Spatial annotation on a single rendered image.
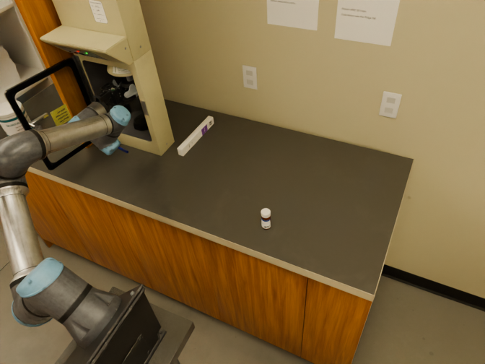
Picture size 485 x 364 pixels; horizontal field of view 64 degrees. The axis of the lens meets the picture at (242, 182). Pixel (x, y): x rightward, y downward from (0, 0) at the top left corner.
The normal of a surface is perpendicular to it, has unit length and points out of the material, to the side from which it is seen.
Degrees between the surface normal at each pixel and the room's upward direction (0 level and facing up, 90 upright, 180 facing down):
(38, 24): 90
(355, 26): 90
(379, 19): 90
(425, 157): 90
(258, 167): 0
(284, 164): 0
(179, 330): 0
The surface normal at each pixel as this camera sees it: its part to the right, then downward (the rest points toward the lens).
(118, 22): -0.44, 0.66
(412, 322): -0.07, -0.70
